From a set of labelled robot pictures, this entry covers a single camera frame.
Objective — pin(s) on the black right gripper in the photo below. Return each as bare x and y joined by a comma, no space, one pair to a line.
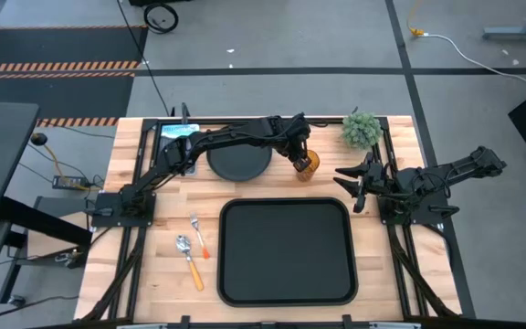
373,178

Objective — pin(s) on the black hazard-striped floor mat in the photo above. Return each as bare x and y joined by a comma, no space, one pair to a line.
53,48

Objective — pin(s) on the grey desk foot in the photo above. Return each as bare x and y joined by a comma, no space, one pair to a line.
518,31

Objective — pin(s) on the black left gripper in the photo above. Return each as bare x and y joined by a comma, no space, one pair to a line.
298,141

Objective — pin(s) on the black round plate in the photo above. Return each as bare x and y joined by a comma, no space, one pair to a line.
238,164

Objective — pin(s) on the black table clamp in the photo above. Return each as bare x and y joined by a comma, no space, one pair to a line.
184,321
346,320

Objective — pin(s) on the black rectangular tray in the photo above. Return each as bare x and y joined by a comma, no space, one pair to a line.
286,251

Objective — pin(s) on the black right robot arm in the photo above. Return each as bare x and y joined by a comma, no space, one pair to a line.
455,171

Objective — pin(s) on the black power adapter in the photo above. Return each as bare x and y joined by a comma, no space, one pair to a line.
67,182

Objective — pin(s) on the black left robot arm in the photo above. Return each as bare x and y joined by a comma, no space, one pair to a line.
226,134

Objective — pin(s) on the amber ribbed plastic cup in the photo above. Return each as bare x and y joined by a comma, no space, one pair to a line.
311,170

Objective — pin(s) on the small green artificial plant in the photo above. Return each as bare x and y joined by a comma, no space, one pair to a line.
361,130

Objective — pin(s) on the black aluminium table frame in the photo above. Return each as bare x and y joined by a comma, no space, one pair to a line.
331,120

